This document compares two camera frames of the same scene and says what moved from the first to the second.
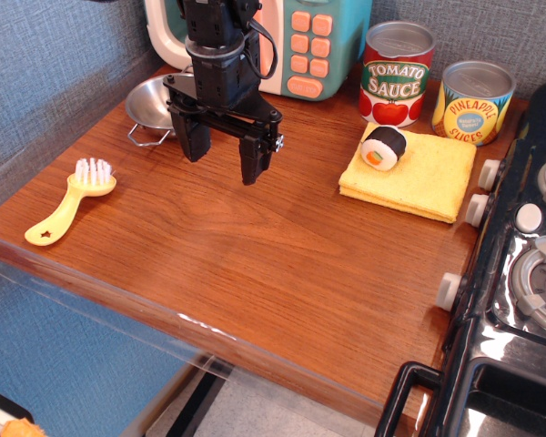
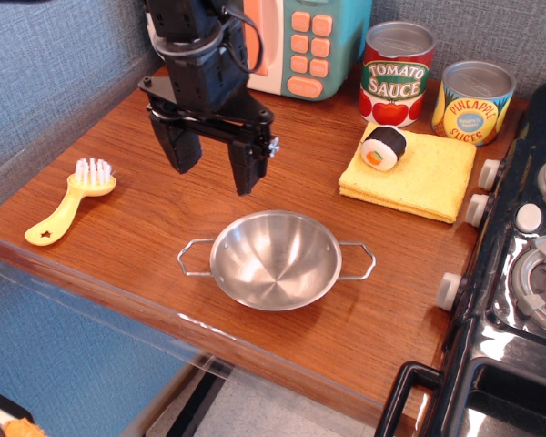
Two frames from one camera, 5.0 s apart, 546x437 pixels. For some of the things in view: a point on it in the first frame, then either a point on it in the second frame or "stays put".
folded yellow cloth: (430, 180) stays put
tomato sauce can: (395, 73) stays put
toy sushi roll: (382, 147) stays put
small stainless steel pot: (147, 105) -> (276, 260)
